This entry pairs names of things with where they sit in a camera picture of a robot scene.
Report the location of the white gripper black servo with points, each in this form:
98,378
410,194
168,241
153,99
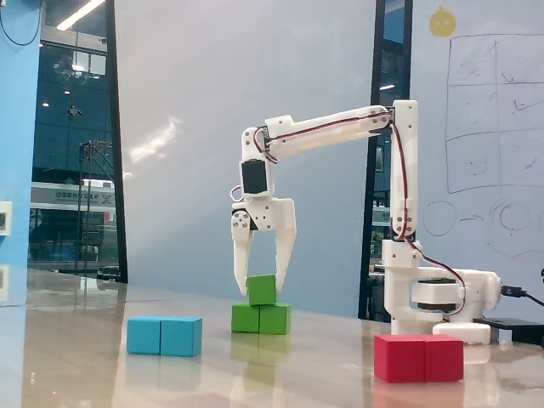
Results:
275,216

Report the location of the small green cube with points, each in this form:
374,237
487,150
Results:
261,290

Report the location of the white robot arm with base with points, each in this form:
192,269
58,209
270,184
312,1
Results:
331,127

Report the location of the long green block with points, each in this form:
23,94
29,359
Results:
255,321

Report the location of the long blue block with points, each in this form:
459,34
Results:
163,338

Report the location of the long red block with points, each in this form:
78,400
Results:
416,359

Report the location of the black power adapter box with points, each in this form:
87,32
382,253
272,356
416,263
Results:
518,329

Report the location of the whiteboard with pen drawings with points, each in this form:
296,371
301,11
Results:
489,106

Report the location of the yellow round sticker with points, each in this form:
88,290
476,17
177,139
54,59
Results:
442,23

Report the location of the ceiling light strip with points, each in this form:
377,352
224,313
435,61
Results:
78,15

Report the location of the plain white wall panel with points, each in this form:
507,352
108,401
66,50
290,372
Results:
212,85

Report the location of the black frame post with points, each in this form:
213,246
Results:
378,64
115,127

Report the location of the white wall outlet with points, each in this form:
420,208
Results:
5,219

